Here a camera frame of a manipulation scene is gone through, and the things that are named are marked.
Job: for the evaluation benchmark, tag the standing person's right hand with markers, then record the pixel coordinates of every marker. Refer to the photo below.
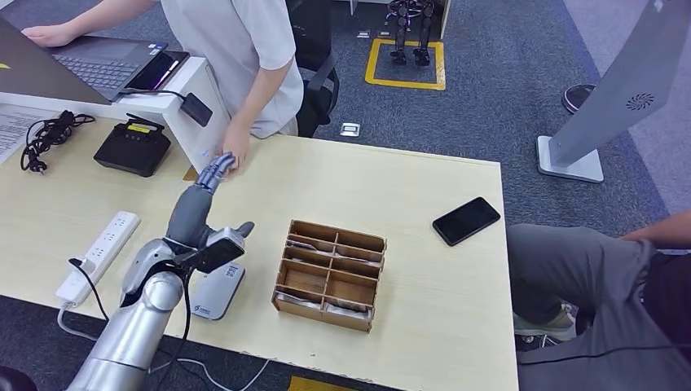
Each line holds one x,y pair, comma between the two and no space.
48,35

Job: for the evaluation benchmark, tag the dark grey laptop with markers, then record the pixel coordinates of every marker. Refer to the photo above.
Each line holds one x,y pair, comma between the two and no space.
92,65

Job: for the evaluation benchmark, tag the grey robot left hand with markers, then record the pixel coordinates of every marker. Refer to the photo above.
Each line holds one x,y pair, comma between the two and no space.
189,216

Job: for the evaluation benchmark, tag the black round object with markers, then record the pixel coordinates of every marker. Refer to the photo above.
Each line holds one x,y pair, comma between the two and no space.
13,380

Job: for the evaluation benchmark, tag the seated person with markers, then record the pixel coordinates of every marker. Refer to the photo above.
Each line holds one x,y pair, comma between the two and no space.
583,270

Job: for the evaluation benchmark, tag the white desk shelf riser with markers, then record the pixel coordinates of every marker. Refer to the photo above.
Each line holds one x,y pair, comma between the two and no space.
210,135

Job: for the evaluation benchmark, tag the black remote controller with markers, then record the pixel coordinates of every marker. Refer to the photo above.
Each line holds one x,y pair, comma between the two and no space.
132,148

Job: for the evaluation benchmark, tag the white key card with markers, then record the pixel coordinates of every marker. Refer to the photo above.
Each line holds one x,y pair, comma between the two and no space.
293,302
344,312
366,261
301,246

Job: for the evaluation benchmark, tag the standing person's right forearm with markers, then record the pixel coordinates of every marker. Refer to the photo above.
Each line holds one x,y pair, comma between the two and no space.
113,13

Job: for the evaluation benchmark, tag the grey card reader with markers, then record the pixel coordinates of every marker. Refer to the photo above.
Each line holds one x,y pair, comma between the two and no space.
216,297

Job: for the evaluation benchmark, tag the black smartphone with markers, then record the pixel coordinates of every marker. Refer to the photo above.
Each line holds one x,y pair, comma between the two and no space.
466,220

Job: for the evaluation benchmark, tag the white power strip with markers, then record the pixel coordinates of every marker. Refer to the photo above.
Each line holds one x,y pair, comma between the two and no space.
102,253

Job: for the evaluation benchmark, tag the teal sneaker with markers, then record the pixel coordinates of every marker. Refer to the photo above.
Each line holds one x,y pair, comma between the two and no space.
556,324

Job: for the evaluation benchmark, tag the silver floor socket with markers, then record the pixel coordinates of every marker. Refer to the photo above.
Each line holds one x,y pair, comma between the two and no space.
350,129

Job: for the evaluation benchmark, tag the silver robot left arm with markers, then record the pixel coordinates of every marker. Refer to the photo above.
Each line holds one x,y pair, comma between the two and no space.
135,334

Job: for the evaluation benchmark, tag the black humanoid robot legs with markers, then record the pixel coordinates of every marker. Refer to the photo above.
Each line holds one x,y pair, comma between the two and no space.
402,32

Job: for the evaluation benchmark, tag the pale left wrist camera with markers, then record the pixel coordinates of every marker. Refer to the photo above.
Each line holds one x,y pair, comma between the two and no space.
221,251

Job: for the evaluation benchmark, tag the standing person's left forearm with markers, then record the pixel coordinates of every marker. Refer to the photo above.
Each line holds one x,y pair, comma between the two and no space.
264,92

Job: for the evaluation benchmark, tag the standing person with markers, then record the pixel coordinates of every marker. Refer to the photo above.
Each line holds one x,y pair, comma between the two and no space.
237,54

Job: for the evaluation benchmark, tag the black office chair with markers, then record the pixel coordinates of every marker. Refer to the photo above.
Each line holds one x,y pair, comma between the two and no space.
316,102

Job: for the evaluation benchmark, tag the seated person's forearm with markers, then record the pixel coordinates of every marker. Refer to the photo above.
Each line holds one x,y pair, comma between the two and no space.
661,232

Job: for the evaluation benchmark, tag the round black floor base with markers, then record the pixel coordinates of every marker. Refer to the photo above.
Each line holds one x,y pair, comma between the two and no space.
576,99

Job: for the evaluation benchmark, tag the wooden compartment organizer box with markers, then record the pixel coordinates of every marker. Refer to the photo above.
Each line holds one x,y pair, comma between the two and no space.
328,280

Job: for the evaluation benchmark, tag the printed paper sheet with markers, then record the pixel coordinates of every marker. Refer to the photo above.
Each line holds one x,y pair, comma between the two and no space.
13,129

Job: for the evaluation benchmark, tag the grey kiosk stand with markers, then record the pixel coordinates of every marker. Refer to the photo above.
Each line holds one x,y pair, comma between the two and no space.
621,81

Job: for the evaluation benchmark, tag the standing person's left hand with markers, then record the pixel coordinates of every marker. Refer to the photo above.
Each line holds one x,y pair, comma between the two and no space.
237,143

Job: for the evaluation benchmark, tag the black power adapter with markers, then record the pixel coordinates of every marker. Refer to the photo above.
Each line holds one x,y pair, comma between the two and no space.
196,109

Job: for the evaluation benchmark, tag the black glossy phone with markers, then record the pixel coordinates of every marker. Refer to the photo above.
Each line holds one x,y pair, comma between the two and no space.
159,70

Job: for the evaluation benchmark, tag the yellow floor tape square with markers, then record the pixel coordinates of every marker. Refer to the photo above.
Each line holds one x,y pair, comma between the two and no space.
440,65

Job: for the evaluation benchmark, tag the yellow floor tape strip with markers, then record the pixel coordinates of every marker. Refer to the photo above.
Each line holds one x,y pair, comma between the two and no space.
313,385

